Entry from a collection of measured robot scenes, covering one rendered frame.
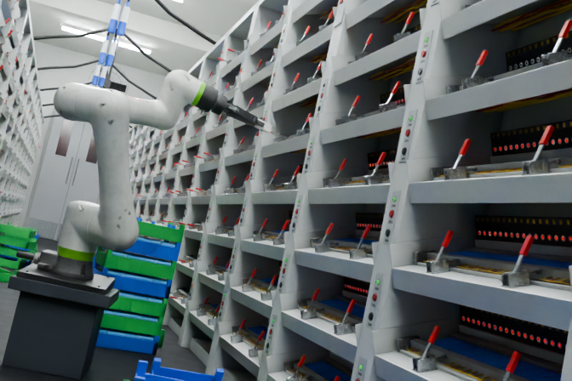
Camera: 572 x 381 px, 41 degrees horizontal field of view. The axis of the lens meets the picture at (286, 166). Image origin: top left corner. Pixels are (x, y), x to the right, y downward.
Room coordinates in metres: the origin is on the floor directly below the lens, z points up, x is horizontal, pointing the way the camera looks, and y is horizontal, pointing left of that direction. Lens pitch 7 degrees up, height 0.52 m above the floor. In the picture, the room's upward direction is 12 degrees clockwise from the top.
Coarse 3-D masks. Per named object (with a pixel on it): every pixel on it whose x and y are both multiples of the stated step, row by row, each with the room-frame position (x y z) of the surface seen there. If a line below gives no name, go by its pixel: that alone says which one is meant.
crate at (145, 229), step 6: (138, 222) 3.20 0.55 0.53; (144, 222) 3.21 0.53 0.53; (168, 222) 3.45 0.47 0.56; (144, 228) 3.21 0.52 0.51; (150, 228) 3.22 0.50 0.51; (156, 228) 3.23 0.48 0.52; (162, 228) 3.24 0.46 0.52; (168, 228) 3.25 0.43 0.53; (180, 228) 3.27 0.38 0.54; (144, 234) 3.21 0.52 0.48; (150, 234) 3.22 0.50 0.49; (156, 234) 3.23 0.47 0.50; (162, 234) 3.24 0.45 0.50; (168, 234) 3.25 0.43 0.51; (174, 234) 3.26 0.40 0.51; (180, 234) 3.28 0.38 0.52; (168, 240) 3.26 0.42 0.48; (174, 240) 3.27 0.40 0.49; (180, 240) 3.28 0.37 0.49
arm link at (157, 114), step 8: (128, 96) 2.58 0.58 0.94; (136, 104) 2.59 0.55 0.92; (144, 104) 2.63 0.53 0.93; (152, 104) 2.66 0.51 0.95; (160, 104) 2.70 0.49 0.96; (168, 104) 2.70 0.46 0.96; (136, 112) 2.59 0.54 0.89; (144, 112) 2.62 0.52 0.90; (152, 112) 2.66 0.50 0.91; (160, 112) 2.69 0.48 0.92; (168, 112) 2.71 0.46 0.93; (176, 112) 2.73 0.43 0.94; (136, 120) 2.62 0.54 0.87; (144, 120) 2.64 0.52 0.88; (152, 120) 2.67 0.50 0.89; (160, 120) 2.70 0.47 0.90; (168, 120) 2.72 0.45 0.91; (176, 120) 2.76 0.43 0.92; (160, 128) 2.75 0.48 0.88; (168, 128) 2.76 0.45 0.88
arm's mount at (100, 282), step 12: (36, 264) 2.63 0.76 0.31; (24, 276) 2.43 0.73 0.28; (36, 276) 2.44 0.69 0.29; (48, 276) 2.45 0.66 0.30; (60, 276) 2.50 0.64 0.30; (96, 276) 2.67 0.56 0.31; (108, 276) 2.71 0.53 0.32; (84, 288) 2.45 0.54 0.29; (96, 288) 2.45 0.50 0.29; (108, 288) 2.55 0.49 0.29
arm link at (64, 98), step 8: (64, 88) 2.36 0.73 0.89; (72, 88) 2.35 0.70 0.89; (80, 88) 2.35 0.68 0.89; (56, 96) 2.37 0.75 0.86; (64, 96) 2.35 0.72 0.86; (72, 96) 2.34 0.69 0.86; (56, 104) 2.37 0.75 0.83; (64, 104) 2.35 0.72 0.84; (72, 104) 2.34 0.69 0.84; (64, 112) 2.37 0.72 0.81; (72, 112) 2.35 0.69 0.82; (72, 120) 2.41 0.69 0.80; (80, 120) 2.38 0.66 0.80
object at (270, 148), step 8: (312, 120) 2.42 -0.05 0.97; (264, 136) 3.00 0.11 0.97; (272, 136) 3.01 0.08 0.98; (304, 136) 2.48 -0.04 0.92; (264, 144) 3.00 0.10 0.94; (272, 144) 2.85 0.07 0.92; (280, 144) 2.75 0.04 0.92; (288, 144) 2.66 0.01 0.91; (296, 144) 2.57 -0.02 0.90; (304, 144) 2.49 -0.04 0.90; (264, 152) 2.98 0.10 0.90; (272, 152) 2.86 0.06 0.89; (280, 152) 2.77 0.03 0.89; (296, 152) 2.98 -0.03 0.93; (304, 152) 3.00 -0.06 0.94
